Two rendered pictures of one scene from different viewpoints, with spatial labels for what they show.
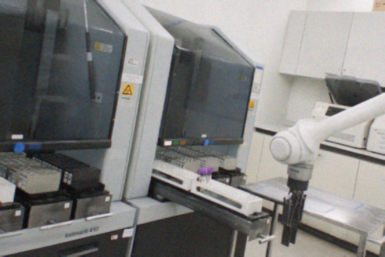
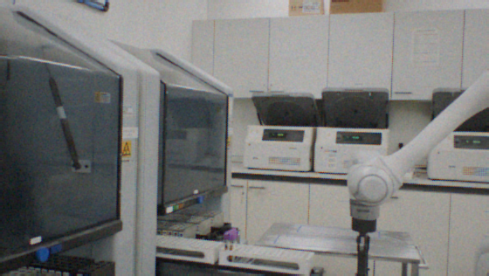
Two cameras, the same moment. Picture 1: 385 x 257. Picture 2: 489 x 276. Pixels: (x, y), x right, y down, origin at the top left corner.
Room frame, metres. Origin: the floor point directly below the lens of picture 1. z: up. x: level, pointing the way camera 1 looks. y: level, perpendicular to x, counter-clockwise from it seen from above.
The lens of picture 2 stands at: (0.14, 0.57, 1.28)
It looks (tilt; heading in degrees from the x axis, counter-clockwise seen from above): 2 degrees down; 342
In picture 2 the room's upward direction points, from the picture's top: 2 degrees clockwise
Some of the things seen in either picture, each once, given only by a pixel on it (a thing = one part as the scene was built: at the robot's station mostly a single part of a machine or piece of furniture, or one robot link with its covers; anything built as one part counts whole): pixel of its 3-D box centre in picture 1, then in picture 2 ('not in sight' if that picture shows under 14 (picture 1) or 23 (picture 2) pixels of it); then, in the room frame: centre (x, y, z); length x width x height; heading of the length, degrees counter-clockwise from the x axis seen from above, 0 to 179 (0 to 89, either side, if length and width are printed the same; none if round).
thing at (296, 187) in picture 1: (296, 190); (363, 232); (1.44, -0.25, 0.95); 0.08 x 0.07 x 0.09; 143
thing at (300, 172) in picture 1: (300, 170); (364, 209); (1.44, -0.25, 1.03); 0.09 x 0.09 x 0.06
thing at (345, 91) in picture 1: (350, 110); (285, 131); (4.05, -1.10, 1.22); 0.62 x 0.56 x 0.64; 142
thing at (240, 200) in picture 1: (225, 196); (266, 260); (1.62, -0.01, 0.83); 0.30 x 0.10 x 0.06; 54
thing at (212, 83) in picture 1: (182, 76); (144, 120); (2.15, 0.33, 1.28); 0.61 x 0.51 x 0.63; 143
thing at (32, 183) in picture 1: (41, 183); not in sight; (1.38, 0.60, 0.85); 0.12 x 0.02 x 0.06; 144
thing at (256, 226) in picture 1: (199, 199); (226, 272); (1.70, 0.10, 0.78); 0.73 x 0.14 x 0.09; 53
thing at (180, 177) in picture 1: (172, 175); (178, 250); (1.80, 0.24, 0.83); 0.30 x 0.10 x 0.06; 53
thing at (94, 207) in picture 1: (47, 180); not in sight; (1.64, 0.70, 0.78); 0.73 x 0.14 x 0.09; 53
